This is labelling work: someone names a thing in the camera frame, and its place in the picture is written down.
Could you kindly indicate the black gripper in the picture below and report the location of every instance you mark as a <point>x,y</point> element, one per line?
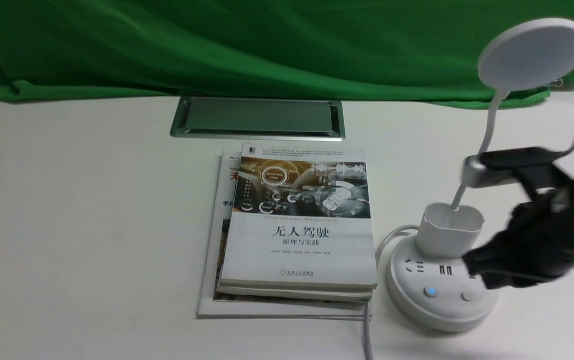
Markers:
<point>540,244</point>

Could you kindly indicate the white desk lamp power strip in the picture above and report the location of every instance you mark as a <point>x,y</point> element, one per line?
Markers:
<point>427,278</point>

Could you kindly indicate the white autonomous driving book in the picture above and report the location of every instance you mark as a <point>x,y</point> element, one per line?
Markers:
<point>301,219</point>

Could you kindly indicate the green backdrop cloth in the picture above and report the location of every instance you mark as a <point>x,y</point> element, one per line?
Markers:
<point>358,50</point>

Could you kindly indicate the large bottom white book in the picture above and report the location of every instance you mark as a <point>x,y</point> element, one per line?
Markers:
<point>216,305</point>

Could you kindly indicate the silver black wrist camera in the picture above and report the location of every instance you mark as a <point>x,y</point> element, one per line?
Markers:
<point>533,167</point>

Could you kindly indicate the silver desk cable hatch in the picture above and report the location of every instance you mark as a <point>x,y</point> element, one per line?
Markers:
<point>258,119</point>

